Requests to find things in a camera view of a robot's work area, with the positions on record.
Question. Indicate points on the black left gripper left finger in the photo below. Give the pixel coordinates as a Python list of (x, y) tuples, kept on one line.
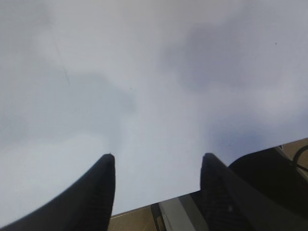
[(85, 206)]

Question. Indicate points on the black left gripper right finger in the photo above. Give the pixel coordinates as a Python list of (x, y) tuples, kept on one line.
[(261, 191)]

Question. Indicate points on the white table frame leg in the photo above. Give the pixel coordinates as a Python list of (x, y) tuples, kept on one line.
[(178, 214)]

